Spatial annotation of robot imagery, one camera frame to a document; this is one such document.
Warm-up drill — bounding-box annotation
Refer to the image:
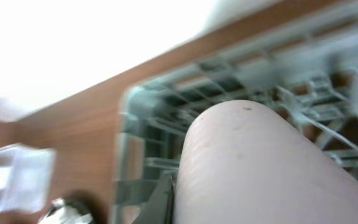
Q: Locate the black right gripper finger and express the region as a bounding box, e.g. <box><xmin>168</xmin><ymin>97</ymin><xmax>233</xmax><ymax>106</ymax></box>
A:
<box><xmin>132</xmin><ymin>175</ymin><xmax>175</xmax><ymax>224</ymax></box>

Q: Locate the pink cup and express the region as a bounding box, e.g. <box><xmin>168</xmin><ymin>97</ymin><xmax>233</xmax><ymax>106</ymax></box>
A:
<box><xmin>173</xmin><ymin>100</ymin><xmax>358</xmax><ymax>224</ymax></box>

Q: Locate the white tissue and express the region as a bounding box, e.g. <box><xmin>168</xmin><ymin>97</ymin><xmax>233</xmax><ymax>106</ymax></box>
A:
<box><xmin>38</xmin><ymin>198</ymin><xmax>94</xmax><ymax>224</ymax></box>

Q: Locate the grey dishwasher rack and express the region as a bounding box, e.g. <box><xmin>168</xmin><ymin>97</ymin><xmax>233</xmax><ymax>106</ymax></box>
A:
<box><xmin>109</xmin><ymin>1</ymin><xmax>358</xmax><ymax>223</ymax></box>

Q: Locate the round black tray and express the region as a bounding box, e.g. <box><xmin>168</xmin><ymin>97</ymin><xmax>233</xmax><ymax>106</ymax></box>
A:
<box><xmin>38</xmin><ymin>190</ymin><xmax>107</xmax><ymax>224</ymax></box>

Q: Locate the clear plastic bin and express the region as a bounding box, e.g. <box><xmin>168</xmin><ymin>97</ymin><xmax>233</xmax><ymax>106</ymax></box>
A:
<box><xmin>0</xmin><ymin>143</ymin><xmax>57</xmax><ymax>213</ymax></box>

